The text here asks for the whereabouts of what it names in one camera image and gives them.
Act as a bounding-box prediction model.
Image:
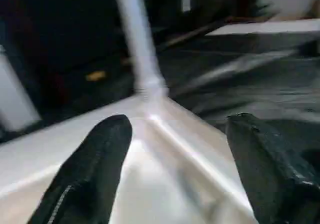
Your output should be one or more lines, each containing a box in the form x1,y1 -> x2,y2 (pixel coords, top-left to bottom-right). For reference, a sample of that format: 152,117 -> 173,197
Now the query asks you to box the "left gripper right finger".
226,113 -> 320,224

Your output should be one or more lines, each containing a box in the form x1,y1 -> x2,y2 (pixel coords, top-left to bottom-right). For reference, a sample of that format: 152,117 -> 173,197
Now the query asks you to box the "white plastic table leg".
0,44 -> 43,134
114,0 -> 168,100

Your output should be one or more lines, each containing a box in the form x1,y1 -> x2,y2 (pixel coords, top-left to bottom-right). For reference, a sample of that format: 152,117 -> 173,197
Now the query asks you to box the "white plastic table top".
0,94 -> 261,224

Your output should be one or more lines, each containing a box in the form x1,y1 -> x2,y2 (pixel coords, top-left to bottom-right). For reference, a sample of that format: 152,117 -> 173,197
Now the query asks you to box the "black mat cover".
0,29 -> 320,224

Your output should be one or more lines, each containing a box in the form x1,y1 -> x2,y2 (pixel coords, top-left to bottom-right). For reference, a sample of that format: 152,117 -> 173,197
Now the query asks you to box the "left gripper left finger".
27,114 -> 133,224

